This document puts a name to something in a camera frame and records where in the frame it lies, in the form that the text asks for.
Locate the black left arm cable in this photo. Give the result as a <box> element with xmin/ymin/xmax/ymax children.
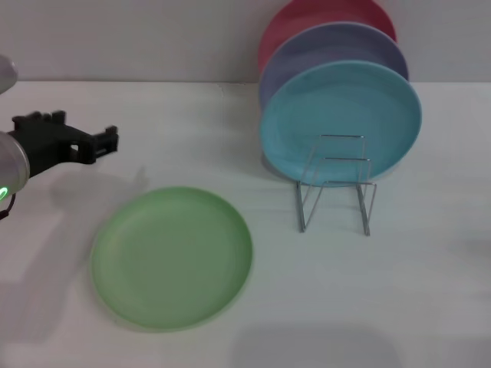
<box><xmin>0</xmin><ymin>193</ymin><xmax>18</xmax><ymax>222</ymax></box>

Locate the cyan plate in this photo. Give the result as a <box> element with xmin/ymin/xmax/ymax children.
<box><xmin>259</xmin><ymin>60</ymin><xmax>423</xmax><ymax>189</ymax></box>

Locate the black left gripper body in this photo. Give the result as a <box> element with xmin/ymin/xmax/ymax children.
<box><xmin>7</xmin><ymin>110</ymin><xmax>93</xmax><ymax>179</ymax></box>

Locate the green plate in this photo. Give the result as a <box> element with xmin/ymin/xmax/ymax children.
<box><xmin>90</xmin><ymin>186</ymin><xmax>254</xmax><ymax>333</ymax></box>

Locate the purple plate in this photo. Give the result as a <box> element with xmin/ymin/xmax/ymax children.
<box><xmin>258</xmin><ymin>21</ymin><xmax>410</xmax><ymax>112</ymax></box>

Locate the metal wire plate rack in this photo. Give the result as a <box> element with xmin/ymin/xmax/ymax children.
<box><xmin>295</xmin><ymin>133</ymin><xmax>377</xmax><ymax>237</ymax></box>

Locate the red plate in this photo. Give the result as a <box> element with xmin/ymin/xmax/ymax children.
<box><xmin>258</xmin><ymin>0</ymin><xmax>398</xmax><ymax>76</ymax></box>

